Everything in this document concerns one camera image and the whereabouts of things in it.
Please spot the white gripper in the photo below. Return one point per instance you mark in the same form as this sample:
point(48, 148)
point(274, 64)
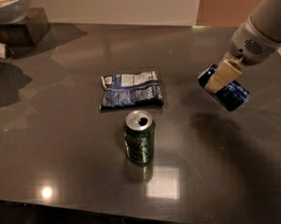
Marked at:
point(249, 46)

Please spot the blue pepsi can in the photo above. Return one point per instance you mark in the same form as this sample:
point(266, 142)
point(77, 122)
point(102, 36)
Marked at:
point(231, 96)

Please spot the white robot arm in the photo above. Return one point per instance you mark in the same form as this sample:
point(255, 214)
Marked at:
point(267, 16)

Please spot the green soda can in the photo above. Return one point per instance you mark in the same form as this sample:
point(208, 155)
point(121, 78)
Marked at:
point(139, 133)

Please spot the blue chip bag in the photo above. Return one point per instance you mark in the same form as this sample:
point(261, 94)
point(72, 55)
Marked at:
point(124, 91)

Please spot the dark wooden block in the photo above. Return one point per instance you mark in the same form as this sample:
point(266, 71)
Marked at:
point(28, 32)

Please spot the white bowl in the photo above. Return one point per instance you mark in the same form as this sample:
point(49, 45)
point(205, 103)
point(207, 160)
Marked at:
point(12, 11)

